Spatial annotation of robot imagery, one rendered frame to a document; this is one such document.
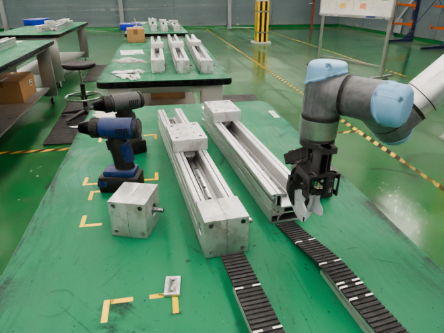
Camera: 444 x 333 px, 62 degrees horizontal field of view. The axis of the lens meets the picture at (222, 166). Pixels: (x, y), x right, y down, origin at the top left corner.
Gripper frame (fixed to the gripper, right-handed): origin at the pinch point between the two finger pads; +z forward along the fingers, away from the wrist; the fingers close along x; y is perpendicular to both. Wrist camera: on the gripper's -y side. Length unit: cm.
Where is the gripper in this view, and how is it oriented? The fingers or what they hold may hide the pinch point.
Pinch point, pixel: (301, 215)
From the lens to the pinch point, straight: 88.9
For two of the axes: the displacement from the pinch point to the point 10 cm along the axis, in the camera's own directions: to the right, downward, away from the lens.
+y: 2.6, 4.2, -8.7
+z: -0.2, 9.0, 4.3
